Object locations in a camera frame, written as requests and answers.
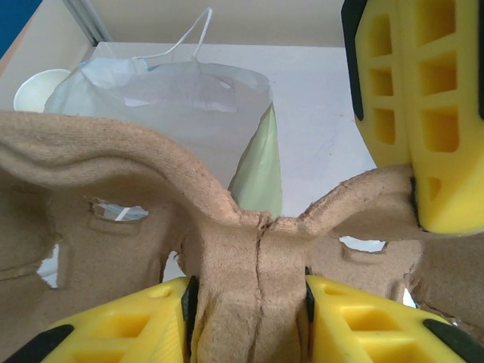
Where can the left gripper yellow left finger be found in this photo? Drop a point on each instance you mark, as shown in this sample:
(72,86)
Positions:
(113,332)

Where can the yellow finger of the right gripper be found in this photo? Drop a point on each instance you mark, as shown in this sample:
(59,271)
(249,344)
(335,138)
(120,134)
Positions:
(402,94)
(469,170)

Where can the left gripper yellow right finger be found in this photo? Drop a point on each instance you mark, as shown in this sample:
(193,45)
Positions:
(378,332)

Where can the brown pulp cup carrier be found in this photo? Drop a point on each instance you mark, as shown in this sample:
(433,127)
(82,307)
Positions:
(113,170)

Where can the white and green paper bag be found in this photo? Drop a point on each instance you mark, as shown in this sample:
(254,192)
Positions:
(181,113)

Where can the paper coffee cup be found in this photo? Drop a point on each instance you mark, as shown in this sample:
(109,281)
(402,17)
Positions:
(34,90)

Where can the aluminium frame post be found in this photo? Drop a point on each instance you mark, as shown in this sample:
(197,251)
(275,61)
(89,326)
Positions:
(92,19)

